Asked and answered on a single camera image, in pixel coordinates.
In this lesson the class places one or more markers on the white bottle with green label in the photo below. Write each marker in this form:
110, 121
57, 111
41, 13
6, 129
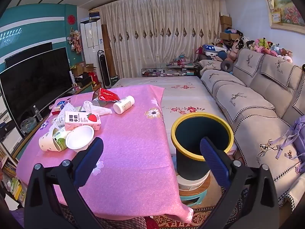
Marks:
124, 103

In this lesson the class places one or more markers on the open cardboard boxes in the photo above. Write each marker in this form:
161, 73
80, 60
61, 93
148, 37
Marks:
82, 68

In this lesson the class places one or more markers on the wooden television stand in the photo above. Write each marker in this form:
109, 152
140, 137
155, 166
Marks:
85, 87

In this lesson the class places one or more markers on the blue star printed bag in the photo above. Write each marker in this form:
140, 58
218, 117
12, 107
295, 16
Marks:
213, 48

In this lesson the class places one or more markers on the hanging artificial flowers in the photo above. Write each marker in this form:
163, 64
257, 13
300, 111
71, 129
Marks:
75, 40

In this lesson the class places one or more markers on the red snack packet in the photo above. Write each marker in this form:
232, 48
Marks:
107, 96

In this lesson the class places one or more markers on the white foam fruit net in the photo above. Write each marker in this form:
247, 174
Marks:
69, 106

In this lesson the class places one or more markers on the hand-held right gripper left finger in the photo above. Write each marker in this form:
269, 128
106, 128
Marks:
88, 162

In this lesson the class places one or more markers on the clear glass bowl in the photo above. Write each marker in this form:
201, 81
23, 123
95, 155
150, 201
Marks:
28, 125

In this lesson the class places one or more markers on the white milk carton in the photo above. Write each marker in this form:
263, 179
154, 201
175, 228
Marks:
76, 121

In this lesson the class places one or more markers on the dark green yellow-rimmed bin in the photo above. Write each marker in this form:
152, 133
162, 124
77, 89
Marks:
190, 133

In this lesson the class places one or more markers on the boxes atop air conditioner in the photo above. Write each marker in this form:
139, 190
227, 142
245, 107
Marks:
94, 14

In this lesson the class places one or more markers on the stacked brown cardboard boxes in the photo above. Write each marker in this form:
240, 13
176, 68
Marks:
226, 26

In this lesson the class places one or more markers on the red patterned rug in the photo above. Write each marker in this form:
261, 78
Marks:
202, 216

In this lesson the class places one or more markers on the small white bottle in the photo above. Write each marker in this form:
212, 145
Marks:
60, 121

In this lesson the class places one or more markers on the grey neck pillow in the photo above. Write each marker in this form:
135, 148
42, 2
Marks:
227, 65

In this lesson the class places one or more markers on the white tissue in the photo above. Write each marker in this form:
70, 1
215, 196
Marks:
95, 109

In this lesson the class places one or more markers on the glass coffee table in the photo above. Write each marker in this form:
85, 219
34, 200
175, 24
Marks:
166, 71

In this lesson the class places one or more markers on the white bucket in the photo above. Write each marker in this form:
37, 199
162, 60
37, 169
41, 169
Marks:
190, 183

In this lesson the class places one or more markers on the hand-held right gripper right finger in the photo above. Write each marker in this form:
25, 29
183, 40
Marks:
214, 162

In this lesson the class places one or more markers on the red round wall ornament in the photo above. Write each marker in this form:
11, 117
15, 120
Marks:
71, 19

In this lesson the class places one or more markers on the black tower fan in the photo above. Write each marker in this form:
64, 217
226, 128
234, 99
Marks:
104, 69

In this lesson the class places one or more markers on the clear jar with green label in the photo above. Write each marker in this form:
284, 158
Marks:
60, 140

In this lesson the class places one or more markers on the shelf of books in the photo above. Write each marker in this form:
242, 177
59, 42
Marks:
12, 171

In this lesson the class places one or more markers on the clear water bottle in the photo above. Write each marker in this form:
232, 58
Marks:
38, 114

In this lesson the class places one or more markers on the beige patterned curtain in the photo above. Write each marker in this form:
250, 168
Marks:
154, 40

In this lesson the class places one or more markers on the black storage box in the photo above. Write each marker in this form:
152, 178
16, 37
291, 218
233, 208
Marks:
83, 80

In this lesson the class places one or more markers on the pink floral tablecloth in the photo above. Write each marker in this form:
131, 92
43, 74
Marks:
131, 148

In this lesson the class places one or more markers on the yellow framed note card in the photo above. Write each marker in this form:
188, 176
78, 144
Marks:
275, 17

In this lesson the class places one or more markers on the black printed box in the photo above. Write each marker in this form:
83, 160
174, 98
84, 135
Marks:
114, 78

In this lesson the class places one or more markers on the smaller black screen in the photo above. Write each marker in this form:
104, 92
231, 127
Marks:
26, 53

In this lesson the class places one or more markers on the blue tissue pack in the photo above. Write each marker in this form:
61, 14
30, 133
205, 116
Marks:
62, 103

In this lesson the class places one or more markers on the large black television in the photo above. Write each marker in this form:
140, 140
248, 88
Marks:
31, 83

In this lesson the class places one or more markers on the round wooden board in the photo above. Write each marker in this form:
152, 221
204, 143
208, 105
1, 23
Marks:
206, 183

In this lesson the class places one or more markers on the narrow white printed box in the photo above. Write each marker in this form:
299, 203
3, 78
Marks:
72, 77

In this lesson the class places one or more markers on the purple backpack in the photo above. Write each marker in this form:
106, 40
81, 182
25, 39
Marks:
299, 143

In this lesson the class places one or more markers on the white floral mattress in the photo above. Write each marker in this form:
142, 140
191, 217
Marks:
185, 90

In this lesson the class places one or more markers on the pile of plush toys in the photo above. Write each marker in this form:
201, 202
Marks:
262, 45

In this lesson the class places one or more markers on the red gift bag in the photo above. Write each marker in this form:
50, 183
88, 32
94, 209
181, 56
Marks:
94, 77

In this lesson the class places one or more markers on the beige covered sofa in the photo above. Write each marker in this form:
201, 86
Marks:
262, 81

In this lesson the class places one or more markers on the flat red pack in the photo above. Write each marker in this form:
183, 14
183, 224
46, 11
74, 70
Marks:
56, 111

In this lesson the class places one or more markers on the white paper cup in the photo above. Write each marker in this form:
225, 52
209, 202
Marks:
45, 140

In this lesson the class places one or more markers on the teal plastic stool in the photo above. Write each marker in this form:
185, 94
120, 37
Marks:
188, 199

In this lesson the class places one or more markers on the framed flower painting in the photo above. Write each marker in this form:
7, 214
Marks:
288, 12

